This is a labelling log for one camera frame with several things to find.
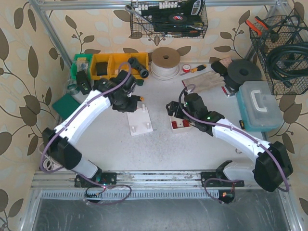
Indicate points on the black plastic spool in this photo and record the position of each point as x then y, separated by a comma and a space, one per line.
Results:
240, 71

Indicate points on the sandpaper sheet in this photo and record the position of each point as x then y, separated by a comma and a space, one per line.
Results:
226, 61

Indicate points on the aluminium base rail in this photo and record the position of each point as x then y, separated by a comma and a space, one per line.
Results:
136, 185

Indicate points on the small yellow black screwdriver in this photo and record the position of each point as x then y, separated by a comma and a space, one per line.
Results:
242, 125

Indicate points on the green storage bin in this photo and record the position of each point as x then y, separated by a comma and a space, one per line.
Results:
81, 62

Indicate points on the white peg base plate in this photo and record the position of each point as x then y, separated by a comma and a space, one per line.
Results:
139, 121

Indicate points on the red handled hex key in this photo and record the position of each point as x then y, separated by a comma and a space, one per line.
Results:
229, 92

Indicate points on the black pipe fitting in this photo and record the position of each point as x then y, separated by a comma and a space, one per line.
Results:
135, 64

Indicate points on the black green meter device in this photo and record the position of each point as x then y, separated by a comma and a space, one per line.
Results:
83, 82

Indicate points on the yellow storage bin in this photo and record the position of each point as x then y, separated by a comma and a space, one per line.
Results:
114, 60

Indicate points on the teal plastic case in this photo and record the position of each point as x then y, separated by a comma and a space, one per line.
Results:
258, 107

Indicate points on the beige work glove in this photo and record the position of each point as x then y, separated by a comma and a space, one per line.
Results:
205, 81

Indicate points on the black box in bin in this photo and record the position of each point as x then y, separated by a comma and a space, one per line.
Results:
101, 68

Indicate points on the glass jar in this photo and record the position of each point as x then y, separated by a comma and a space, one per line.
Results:
72, 87

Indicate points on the green foam pad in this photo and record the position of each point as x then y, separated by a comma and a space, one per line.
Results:
65, 106

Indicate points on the white cable coil spool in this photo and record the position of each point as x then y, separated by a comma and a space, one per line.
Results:
165, 63

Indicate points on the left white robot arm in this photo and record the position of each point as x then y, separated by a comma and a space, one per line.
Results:
59, 143

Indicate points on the orange handled pliers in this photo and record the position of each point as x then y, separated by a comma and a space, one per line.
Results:
255, 28

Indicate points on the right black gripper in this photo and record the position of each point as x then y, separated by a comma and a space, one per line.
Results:
176, 109

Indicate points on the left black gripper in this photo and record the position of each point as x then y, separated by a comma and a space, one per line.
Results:
131, 106

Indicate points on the wire basket with tools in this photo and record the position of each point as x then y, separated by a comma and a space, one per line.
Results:
167, 19

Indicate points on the orange tipped black screwdriver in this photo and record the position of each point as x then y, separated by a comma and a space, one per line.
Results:
139, 98

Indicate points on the wire basket with hose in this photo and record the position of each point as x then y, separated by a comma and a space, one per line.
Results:
283, 54

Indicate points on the white spring tray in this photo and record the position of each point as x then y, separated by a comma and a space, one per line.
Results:
181, 128

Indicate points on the black rectangular block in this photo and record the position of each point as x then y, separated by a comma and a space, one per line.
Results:
218, 67

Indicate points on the red white tape roll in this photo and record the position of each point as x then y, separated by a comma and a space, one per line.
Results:
186, 68

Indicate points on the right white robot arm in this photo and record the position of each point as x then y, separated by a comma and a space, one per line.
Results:
272, 165

